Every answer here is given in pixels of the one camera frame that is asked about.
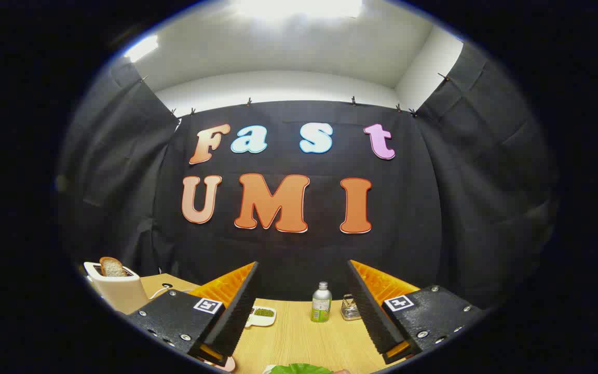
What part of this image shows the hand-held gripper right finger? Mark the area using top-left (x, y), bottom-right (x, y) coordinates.
top-left (346, 260), bottom-right (486, 365)

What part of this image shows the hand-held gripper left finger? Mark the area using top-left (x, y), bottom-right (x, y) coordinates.
top-left (125, 261), bottom-right (260, 367)

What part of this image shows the toasted bread slice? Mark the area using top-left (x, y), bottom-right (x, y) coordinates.
top-left (100, 257), bottom-right (127, 277)

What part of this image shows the white divided dish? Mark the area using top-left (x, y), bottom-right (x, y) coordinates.
top-left (244, 306), bottom-right (277, 328)

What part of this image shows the green label metal bottle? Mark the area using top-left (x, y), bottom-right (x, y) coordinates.
top-left (311, 282), bottom-right (332, 323)

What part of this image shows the pink plate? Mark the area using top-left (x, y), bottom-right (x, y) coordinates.
top-left (206, 356), bottom-right (237, 373)

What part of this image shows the black backdrop cloth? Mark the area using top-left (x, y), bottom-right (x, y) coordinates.
top-left (55, 42), bottom-right (559, 312)

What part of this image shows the green lettuce leaf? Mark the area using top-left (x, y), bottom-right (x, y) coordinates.
top-left (269, 364), bottom-right (333, 374)

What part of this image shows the white toaster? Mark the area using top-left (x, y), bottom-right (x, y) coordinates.
top-left (84, 261), bottom-right (150, 315)

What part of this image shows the ceiling light panel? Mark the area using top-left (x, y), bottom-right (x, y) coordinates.
top-left (124, 35), bottom-right (159, 63)

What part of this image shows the metal wire rack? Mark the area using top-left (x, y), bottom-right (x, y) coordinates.
top-left (341, 294), bottom-right (362, 321)

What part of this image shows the white toaster cable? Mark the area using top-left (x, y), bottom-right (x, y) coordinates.
top-left (149, 286), bottom-right (196, 300)

